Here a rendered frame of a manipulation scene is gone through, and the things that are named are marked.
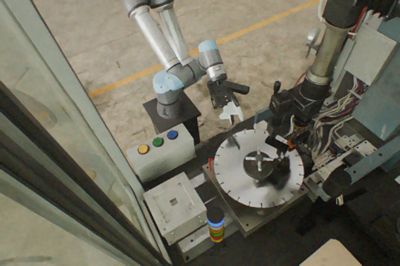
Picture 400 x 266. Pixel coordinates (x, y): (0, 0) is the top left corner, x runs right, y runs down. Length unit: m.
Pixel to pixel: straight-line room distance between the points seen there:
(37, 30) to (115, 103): 2.16
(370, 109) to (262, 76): 2.02
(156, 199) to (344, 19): 0.80
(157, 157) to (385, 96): 0.80
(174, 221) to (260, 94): 1.83
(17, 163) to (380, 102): 0.75
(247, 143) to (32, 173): 0.89
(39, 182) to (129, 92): 2.53
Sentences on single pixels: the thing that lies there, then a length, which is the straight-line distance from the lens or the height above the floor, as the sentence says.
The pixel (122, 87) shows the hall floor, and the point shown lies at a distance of 2.83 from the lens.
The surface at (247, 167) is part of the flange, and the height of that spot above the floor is 0.96.
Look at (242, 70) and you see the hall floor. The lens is 2.81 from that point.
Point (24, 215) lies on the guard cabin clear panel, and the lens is 0.23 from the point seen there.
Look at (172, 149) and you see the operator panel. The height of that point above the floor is 0.90.
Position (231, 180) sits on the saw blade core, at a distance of 0.97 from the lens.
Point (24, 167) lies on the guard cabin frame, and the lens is 0.23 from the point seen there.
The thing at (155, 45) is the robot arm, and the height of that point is 1.19.
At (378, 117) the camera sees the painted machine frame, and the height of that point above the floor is 1.27.
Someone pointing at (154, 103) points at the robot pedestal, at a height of 0.75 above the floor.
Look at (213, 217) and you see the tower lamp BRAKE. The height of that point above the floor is 1.16.
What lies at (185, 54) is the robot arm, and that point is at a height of 1.03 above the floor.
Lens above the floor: 1.82
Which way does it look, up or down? 54 degrees down
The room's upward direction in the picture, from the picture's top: 7 degrees counter-clockwise
